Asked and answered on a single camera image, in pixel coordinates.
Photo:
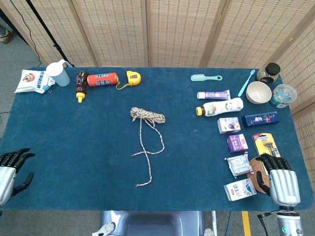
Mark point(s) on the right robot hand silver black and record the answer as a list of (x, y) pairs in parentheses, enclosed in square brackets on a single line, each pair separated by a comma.
[(284, 186)]

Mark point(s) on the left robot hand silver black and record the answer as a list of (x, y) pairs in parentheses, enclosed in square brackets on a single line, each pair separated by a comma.
[(6, 177)]

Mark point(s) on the round woven coaster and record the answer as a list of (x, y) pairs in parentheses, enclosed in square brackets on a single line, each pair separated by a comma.
[(253, 167)]

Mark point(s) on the white milk carton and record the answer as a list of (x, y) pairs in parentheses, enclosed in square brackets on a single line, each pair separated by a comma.
[(238, 190)]

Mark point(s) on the razor in yellow blister pack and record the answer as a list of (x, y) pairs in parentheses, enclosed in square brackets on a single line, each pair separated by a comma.
[(261, 145)]

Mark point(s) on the silver foil packet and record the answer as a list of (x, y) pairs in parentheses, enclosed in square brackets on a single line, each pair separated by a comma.
[(238, 166)]

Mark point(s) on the yellow floor tape strip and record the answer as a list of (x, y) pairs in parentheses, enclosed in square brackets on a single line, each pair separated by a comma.
[(246, 223)]

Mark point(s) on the purple small box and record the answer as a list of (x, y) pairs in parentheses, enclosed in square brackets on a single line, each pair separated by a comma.
[(236, 143)]

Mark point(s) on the dark blue long box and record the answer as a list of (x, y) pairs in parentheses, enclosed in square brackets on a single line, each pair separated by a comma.
[(261, 119)]

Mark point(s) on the white table leg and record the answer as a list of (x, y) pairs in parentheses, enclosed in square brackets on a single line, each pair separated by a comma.
[(214, 221)]

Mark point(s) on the dark blue table cloth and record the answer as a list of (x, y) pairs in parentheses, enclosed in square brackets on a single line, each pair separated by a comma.
[(73, 135)]

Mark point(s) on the white purple small carton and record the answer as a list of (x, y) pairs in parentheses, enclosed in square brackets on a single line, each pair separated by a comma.
[(227, 125)]

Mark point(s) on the clear plastic tub teal base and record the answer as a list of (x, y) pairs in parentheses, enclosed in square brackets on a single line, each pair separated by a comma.
[(284, 94)]

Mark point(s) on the beige bowl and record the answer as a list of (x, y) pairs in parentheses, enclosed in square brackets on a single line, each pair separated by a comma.
[(258, 92)]

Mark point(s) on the white sugar bag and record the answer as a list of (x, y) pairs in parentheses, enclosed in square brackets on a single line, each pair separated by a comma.
[(32, 81)]

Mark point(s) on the white drink bottle yellow cap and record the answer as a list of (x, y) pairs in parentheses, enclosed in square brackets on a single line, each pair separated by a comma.
[(221, 107)]

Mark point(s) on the light blue toothbrush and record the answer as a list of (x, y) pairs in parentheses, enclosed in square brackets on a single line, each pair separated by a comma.
[(246, 83)]

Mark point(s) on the white plastic pitcher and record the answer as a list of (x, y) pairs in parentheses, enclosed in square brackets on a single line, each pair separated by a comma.
[(59, 76)]

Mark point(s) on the white purple toothpaste tube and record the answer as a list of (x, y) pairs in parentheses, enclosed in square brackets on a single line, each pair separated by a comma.
[(214, 95)]

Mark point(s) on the glass jar black lid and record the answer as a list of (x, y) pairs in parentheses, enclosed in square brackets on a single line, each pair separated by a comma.
[(272, 70)]

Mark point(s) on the brown honey bottle yellow cap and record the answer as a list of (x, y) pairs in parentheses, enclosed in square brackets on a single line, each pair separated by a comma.
[(81, 86)]

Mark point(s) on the bamboo folding screen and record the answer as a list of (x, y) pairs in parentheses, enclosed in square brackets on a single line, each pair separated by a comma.
[(302, 68), (172, 32)]

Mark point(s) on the blue-grey robot torso base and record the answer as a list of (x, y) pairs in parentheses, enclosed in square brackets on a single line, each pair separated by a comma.
[(152, 223)]

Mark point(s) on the orange drink can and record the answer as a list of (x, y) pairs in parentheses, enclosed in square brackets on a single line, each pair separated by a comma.
[(102, 79)]

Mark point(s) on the white sneaker brown sole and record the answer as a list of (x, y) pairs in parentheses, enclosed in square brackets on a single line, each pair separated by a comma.
[(6, 39)]

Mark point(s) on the mint green hairbrush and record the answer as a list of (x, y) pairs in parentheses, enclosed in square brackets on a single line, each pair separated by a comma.
[(197, 77)]

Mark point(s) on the black tripod stand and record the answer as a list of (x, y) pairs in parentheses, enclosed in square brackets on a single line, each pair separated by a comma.
[(44, 27)]

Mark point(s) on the yellow tape measure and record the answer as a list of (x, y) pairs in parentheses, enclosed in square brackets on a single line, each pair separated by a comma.
[(133, 78)]

